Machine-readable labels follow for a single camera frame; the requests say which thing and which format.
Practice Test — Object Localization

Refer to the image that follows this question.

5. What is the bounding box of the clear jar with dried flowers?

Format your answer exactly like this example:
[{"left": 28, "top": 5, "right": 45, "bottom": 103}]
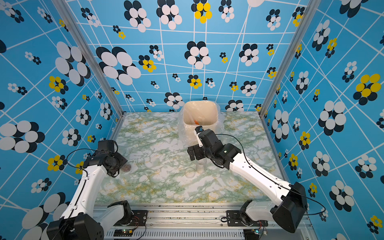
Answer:
[{"left": 196, "top": 159, "right": 207, "bottom": 174}]

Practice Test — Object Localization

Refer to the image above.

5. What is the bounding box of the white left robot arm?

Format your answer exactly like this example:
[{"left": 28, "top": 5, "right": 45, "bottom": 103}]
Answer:
[{"left": 47, "top": 140, "right": 134, "bottom": 240}]

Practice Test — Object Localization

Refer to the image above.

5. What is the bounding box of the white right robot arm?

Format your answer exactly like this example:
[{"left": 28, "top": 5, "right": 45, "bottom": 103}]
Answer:
[{"left": 187, "top": 126, "right": 308, "bottom": 233}]

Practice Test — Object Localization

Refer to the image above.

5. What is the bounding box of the cream plastic trash bin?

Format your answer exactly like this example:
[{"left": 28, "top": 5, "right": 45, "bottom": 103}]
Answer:
[{"left": 180, "top": 100, "right": 223, "bottom": 131}]

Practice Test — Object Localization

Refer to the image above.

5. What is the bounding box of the clear plastic bin liner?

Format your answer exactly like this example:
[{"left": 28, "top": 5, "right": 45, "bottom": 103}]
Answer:
[{"left": 178, "top": 109, "right": 225, "bottom": 146}]

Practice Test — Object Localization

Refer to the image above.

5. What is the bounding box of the right green circuit board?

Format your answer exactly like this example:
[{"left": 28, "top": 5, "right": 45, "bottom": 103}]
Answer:
[{"left": 244, "top": 230, "right": 264, "bottom": 240}]

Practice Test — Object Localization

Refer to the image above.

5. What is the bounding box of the green circuit board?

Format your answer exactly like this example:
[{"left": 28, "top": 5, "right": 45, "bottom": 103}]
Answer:
[
  {"left": 114, "top": 229, "right": 134, "bottom": 238},
  {"left": 244, "top": 230, "right": 264, "bottom": 240}
]

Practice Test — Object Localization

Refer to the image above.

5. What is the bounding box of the left green circuit board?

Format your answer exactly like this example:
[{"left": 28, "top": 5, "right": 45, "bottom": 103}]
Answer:
[{"left": 114, "top": 229, "right": 134, "bottom": 238}]

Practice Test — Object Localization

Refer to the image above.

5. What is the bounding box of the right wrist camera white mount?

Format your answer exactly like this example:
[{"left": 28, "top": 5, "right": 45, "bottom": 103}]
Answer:
[{"left": 195, "top": 126, "right": 204, "bottom": 147}]

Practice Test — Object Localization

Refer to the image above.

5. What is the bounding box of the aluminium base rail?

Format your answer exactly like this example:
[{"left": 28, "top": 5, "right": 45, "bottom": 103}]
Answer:
[{"left": 104, "top": 203, "right": 318, "bottom": 240}]

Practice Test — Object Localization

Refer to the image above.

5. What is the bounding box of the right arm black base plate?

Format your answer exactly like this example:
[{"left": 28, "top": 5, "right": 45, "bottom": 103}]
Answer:
[{"left": 221, "top": 210, "right": 269, "bottom": 228}]

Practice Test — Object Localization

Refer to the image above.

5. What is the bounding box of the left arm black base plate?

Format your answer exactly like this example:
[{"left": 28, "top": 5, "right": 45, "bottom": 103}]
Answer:
[{"left": 114, "top": 210, "right": 149, "bottom": 227}]

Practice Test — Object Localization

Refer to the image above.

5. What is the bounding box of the aluminium frame post right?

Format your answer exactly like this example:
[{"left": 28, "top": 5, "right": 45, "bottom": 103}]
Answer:
[{"left": 259, "top": 0, "right": 322, "bottom": 119}]

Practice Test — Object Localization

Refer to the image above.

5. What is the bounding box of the aluminium frame post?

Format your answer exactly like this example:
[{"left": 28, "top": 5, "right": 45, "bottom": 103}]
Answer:
[
  {"left": 51, "top": 0, "right": 125, "bottom": 118},
  {"left": 259, "top": 0, "right": 322, "bottom": 119}
]

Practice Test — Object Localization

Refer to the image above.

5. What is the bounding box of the aluminium frame post left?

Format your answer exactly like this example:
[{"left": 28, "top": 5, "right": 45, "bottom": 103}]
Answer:
[{"left": 51, "top": 0, "right": 125, "bottom": 118}]

